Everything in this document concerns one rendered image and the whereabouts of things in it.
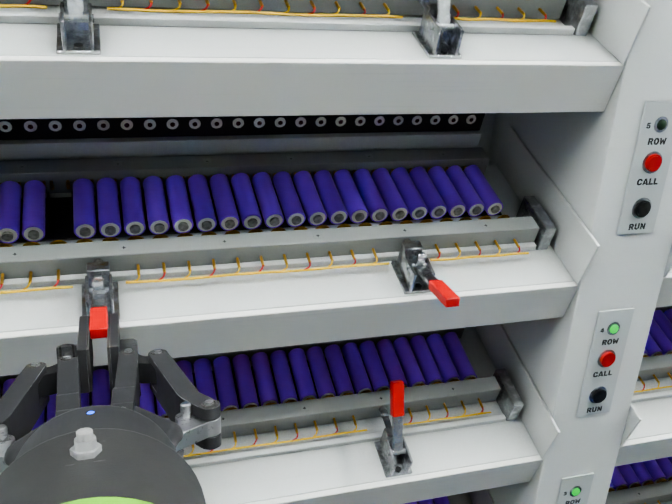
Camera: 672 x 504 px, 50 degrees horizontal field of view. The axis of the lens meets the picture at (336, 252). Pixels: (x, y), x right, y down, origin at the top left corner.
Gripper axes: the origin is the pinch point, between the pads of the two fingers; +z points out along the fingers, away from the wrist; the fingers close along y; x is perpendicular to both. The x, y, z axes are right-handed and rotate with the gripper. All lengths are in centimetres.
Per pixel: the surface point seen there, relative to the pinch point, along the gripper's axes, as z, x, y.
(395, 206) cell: 14.3, 6.3, 27.2
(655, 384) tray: 16, -17, 61
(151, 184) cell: 18.4, 8.6, 4.9
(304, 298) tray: 7.3, 0.1, 16.4
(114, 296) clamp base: 8.8, 1.2, 1.1
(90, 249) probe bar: 10.6, 4.7, -0.5
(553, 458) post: 9.5, -20.5, 43.8
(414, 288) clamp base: 7.0, 0.3, 26.3
